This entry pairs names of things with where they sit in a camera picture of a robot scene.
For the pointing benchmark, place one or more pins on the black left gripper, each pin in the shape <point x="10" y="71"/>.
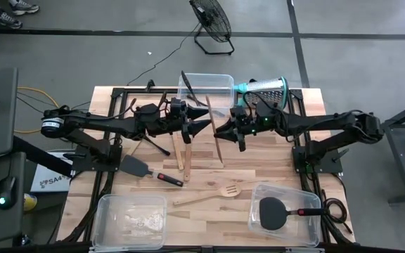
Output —
<point x="185" y="123"/>

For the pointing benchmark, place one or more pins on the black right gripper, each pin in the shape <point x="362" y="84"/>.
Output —
<point x="250" y="128"/>

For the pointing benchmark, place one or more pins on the slim black plastic utensil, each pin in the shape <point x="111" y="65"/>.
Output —
<point x="189" y="86"/>
<point x="160" y="148"/>
<point x="192" y="98"/>

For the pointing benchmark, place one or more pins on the slotted wooden spatula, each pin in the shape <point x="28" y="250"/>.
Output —
<point x="202" y="197"/>

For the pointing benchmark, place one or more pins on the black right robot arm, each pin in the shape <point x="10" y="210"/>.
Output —
<point x="322" y="123"/>

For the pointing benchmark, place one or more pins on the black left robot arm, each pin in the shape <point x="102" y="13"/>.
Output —
<point x="93" y="123"/>

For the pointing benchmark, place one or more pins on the clear plastic bin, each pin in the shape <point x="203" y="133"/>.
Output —
<point x="294" y="191"/>
<point x="216" y="88"/>
<point x="128" y="221"/>

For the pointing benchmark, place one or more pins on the teal and steel box grater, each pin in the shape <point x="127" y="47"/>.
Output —
<point x="265" y="86"/>

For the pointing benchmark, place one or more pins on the black clamp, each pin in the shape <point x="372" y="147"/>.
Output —
<point x="150" y="85"/>

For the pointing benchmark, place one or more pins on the black floor fan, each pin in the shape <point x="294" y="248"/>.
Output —
<point x="211" y="17"/>

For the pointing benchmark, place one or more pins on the white printed box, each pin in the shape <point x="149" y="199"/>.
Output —
<point x="49" y="181"/>

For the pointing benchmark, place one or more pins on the black diagonal bar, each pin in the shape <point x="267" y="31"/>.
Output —
<point x="40" y="156"/>

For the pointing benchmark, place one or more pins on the black metal stand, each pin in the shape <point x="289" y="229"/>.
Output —
<point x="399" y="140"/>

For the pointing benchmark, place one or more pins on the yellow round object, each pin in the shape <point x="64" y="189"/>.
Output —
<point x="30" y="202"/>

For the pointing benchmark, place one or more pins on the black computer mouse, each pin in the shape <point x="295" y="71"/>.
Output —
<point x="6" y="191"/>

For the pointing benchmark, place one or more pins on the person's shoe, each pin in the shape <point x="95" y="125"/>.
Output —
<point x="11" y="21"/>
<point x="25" y="7"/>

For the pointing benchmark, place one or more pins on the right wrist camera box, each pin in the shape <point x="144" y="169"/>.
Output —
<point x="237" y="113"/>

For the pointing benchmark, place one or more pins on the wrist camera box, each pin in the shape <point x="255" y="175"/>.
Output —
<point x="237" y="113"/>
<point x="175" y="105"/>

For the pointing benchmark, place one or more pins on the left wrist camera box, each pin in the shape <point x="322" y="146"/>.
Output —
<point x="175" y="105"/>

